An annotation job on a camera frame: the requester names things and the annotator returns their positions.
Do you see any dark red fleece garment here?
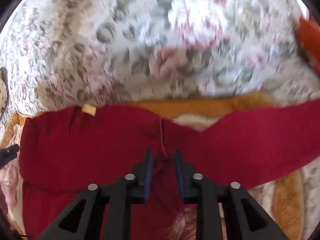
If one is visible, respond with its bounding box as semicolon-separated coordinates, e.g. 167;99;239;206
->
19;100;319;239

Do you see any orange plush flower blanket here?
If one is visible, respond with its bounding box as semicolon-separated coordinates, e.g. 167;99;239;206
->
1;93;319;239

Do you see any cream patterned cloth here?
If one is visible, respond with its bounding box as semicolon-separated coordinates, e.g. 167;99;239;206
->
0;67;9;121

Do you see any floral bed sheet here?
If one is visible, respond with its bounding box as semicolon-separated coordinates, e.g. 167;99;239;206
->
1;0;319;124

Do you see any orange red pillow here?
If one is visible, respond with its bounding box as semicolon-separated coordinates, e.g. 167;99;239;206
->
297;16;320;75

